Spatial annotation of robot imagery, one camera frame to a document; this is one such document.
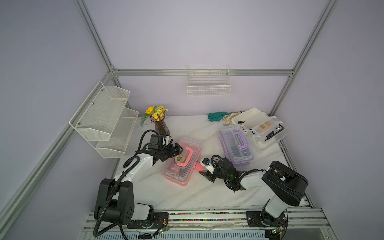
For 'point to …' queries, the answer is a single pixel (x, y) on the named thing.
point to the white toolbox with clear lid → (264, 130)
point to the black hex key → (275, 133)
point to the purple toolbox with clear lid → (236, 145)
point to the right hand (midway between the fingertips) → (203, 168)
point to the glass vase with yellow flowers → (156, 114)
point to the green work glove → (216, 116)
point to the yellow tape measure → (179, 158)
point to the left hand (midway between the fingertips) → (177, 153)
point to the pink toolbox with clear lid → (180, 168)
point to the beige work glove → (228, 118)
